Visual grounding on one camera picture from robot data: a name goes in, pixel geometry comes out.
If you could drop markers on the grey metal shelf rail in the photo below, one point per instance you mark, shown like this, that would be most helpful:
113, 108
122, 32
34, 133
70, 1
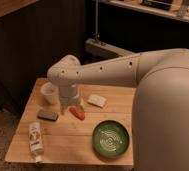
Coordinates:
101, 49

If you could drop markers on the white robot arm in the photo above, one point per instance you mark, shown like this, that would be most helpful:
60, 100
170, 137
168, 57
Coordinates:
160, 111

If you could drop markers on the green ribbed bowl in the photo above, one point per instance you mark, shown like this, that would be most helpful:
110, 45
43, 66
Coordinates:
110, 139

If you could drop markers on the white plastic cup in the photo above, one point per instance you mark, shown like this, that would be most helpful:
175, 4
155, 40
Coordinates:
50, 92

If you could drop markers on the vertical metal pole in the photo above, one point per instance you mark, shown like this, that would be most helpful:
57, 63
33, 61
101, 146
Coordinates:
96, 20

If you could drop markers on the dark grey sponge block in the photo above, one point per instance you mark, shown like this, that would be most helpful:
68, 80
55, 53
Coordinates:
47, 115

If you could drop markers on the upper wooden shelf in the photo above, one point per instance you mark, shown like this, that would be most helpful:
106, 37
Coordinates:
171, 9

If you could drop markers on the white lotion bottle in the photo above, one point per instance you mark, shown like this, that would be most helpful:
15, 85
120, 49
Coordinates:
35, 141

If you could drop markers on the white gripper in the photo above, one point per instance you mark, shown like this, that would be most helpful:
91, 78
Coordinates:
70, 95

